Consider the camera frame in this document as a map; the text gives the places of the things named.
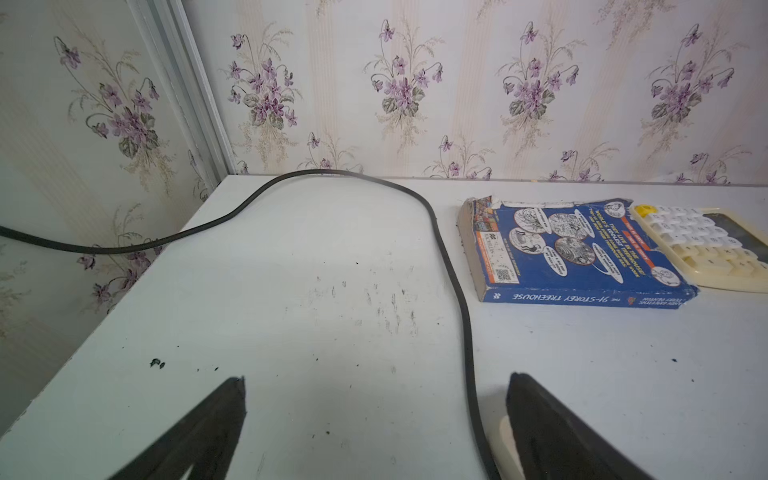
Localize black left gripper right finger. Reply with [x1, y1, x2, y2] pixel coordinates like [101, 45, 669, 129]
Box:
[506, 373, 650, 479]

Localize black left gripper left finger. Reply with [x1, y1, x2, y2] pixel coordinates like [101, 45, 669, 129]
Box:
[112, 377, 247, 479]

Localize blue paperback book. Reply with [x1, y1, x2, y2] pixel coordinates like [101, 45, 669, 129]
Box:
[457, 196, 699, 309]

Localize black power cable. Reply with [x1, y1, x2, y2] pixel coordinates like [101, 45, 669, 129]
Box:
[0, 168, 503, 480]

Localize cream yellow calculator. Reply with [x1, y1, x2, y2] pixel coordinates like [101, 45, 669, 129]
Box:
[630, 204, 767, 294]

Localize cream power strip red sockets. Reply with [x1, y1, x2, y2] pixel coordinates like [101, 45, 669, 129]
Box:
[487, 416, 526, 480]

